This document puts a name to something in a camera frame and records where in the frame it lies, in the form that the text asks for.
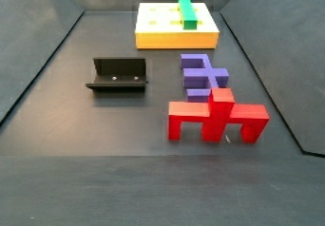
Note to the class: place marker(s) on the yellow slotted board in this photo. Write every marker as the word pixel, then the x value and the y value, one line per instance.
pixel 159 28

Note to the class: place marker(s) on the purple cross-shaped block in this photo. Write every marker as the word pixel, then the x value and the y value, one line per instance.
pixel 200 76

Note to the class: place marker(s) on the red cross-shaped block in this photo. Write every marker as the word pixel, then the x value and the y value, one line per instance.
pixel 218 112

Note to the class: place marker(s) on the green long bar block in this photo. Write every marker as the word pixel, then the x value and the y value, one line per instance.
pixel 187 14

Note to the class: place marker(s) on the black metal bracket holder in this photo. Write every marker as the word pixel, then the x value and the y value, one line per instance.
pixel 119 73

